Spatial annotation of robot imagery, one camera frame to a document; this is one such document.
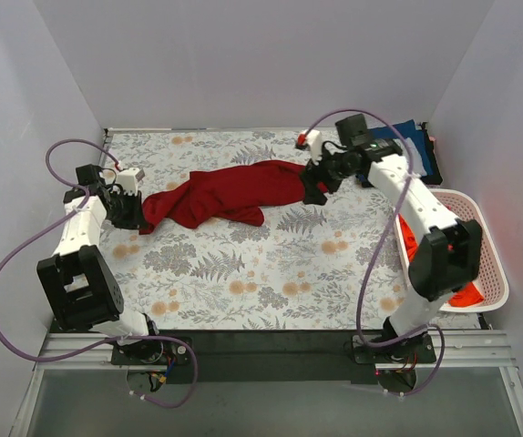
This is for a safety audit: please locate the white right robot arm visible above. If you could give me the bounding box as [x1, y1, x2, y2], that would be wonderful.
[295, 109, 483, 362]

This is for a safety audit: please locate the aluminium frame rail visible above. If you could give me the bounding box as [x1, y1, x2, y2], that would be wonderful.
[36, 330, 518, 370]

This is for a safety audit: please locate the black folded t-shirt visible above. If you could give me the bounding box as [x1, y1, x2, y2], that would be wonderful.
[356, 129, 443, 188]

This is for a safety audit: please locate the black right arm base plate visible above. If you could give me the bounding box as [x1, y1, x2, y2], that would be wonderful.
[343, 332, 436, 365]

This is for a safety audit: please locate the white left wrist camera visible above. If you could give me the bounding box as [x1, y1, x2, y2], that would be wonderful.
[115, 168, 145, 196]

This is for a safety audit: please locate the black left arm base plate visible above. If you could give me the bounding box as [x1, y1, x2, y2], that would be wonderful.
[109, 340, 190, 365]

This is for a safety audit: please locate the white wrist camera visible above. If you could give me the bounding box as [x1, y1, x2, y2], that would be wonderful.
[295, 129, 323, 165]
[115, 168, 145, 196]

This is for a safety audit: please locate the dark red t-shirt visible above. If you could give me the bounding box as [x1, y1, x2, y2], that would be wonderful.
[139, 160, 305, 235]

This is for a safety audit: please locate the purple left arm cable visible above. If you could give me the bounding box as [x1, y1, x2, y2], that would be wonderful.
[0, 138, 199, 409]

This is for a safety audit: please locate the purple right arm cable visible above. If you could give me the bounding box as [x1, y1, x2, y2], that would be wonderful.
[305, 107, 446, 398]

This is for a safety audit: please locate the white plastic laundry basket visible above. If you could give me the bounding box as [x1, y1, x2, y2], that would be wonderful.
[393, 182, 508, 323]

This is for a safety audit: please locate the orange t-shirt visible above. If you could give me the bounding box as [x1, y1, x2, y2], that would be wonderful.
[399, 216, 484, 308]

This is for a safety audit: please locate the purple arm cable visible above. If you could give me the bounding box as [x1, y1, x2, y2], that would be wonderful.
[0, 138, 199, 409]
[305, 107, 446, 398]

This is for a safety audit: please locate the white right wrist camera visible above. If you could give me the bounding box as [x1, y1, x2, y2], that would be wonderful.
[295, 129, 323, 165]

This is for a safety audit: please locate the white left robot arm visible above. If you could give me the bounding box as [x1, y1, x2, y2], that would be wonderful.
[36, 165, 164, 364]

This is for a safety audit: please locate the floral patterned table cloth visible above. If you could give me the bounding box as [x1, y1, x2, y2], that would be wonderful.
[59, 129, 481, 331]

